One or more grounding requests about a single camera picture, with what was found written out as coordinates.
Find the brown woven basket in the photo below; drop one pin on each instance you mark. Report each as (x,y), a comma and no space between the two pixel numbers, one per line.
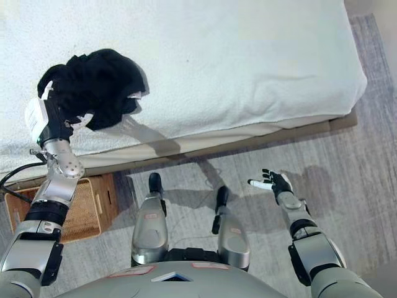
(90,205)

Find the robot right hand black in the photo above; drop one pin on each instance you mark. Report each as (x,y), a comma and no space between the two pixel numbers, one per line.
(280,183)

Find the brown bed frame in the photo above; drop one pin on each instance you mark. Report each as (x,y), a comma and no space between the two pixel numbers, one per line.
(310,128)

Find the robot left arm silver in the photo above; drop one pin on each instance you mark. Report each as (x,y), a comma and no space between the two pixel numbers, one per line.
(57,183)

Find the robot left hand black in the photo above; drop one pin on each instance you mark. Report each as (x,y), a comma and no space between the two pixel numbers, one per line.
(54,124)

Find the robot torso grey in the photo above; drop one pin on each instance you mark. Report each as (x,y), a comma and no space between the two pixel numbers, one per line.
(186,282)

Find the robot right arm silver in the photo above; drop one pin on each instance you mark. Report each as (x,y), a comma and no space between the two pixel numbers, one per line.
(316,248)

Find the black clothes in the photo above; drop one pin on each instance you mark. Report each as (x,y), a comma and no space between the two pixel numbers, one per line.
(99,83)

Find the white bed with blanket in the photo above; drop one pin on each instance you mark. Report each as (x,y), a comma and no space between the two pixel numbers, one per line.
(217,62)

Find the robot right leg silver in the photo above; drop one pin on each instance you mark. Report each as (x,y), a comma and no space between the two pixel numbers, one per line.
(232,239)

